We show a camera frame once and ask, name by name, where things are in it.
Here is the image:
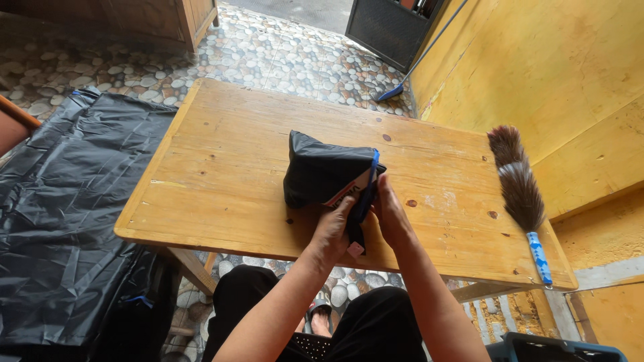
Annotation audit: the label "brown wooden chair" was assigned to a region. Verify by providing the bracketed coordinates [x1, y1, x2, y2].
[0, 94, 42, 158]

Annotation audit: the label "person's left hand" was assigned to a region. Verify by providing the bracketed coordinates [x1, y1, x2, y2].
[308, 195, 360, 265]

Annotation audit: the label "blue-grey plastic basket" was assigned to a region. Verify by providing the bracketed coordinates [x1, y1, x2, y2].
[485, 331, 630, 362]

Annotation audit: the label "black plastic sheet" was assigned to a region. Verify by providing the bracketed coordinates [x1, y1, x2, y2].
[0, 86, 180, 362]

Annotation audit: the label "wooden cabinet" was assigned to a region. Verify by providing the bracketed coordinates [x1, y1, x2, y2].
[0, 0, 221, 54]

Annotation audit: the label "person's black trousers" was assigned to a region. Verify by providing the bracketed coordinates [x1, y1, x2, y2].
[201, 264, 429, 362]

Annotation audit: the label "person's foot in black sandal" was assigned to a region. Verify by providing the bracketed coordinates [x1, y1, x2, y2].
[295, 297, 334, 338]

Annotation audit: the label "person's right hand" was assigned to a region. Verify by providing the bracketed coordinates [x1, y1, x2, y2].
[371, 173, 419, 250]

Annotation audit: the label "wooden table leg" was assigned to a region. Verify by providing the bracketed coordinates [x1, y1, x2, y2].
[166, 246, 220, 297]

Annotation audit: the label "blue broom grey handle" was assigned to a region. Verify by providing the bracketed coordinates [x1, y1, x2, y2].
[372, 0, 470, 104]

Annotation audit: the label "black bag blue trim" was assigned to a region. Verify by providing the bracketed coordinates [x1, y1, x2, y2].
[283, 130, 388, 258]

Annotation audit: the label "black metal door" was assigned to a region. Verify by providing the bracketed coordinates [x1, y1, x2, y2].
[345, 0, 446, 74]

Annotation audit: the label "brown feather duster blue handle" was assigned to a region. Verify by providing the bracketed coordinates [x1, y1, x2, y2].
[486, 125, 554, 289]

